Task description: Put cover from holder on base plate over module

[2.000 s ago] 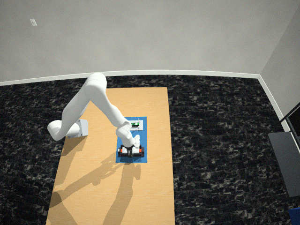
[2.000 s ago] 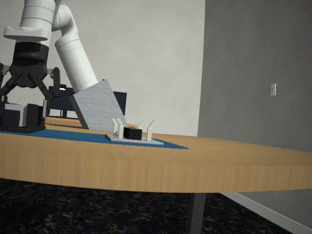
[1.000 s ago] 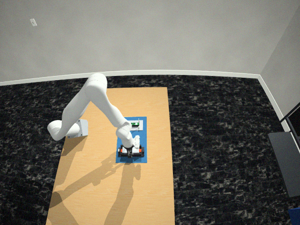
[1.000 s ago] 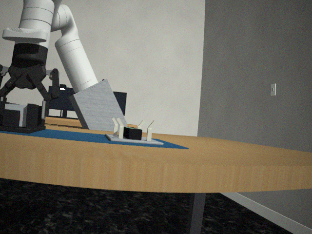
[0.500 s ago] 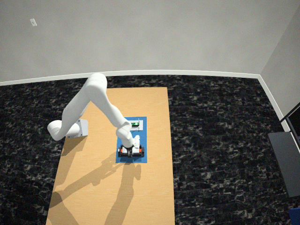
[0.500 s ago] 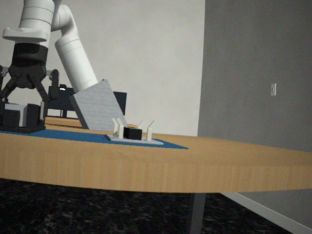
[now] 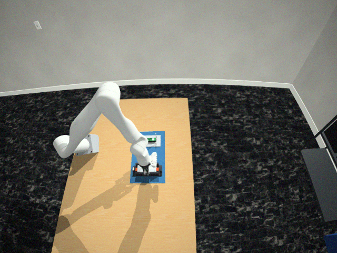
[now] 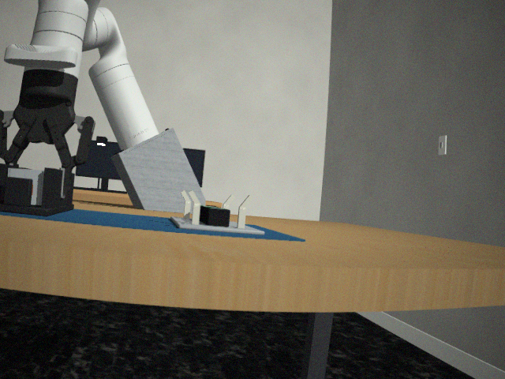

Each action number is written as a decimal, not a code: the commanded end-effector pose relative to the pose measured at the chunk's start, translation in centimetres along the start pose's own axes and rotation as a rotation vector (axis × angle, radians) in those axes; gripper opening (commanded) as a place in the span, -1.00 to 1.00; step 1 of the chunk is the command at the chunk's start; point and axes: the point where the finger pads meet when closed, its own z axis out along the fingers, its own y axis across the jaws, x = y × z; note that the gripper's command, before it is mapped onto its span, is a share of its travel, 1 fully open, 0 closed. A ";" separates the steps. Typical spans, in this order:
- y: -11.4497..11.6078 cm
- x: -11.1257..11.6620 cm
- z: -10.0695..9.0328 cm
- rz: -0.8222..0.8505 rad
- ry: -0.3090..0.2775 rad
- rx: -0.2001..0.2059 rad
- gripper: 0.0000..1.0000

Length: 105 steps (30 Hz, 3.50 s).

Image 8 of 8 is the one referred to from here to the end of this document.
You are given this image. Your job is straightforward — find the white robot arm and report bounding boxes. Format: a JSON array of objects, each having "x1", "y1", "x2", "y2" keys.
[{"x1": 4, "y1": 0, "x2": 159, "y2": 150}]

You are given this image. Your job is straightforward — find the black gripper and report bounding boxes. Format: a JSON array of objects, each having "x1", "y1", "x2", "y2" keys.
[{"x1": 0, "y1": 69, "x2": 95, "y2": 198}]

